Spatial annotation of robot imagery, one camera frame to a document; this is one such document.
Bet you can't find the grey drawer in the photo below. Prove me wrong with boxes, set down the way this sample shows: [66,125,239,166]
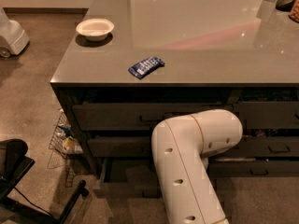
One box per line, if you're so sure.
[221,136,299,158]
[208,160,299,177]
[94,158,161,198]
[87,137,151,158]
[72,102,233,131]
[235,102,299,129]

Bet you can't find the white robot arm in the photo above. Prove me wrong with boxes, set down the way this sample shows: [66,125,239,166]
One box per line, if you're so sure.
[151,109,243,224]

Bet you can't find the grey drawer cabinet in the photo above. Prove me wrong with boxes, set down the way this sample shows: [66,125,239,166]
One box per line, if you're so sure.
[50,0,299,199]

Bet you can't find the blue snack packet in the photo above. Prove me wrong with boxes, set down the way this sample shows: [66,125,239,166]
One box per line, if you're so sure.
[128,57,164,79]

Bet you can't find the white paper bowl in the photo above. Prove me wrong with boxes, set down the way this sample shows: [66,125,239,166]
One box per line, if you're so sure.
[76,19,114,42]

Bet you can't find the white mobile robot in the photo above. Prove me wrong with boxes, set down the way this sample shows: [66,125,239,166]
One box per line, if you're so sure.
[0,7,30,58]

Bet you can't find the orange woven object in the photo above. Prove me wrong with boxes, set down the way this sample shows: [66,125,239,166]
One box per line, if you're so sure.
[289,0,299,23]

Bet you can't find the wire basket with items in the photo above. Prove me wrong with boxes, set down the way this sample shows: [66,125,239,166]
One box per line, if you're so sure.
[46,109,84,189]

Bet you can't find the black cable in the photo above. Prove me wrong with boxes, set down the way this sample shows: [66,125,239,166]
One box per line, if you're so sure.
[12,186,59,220]

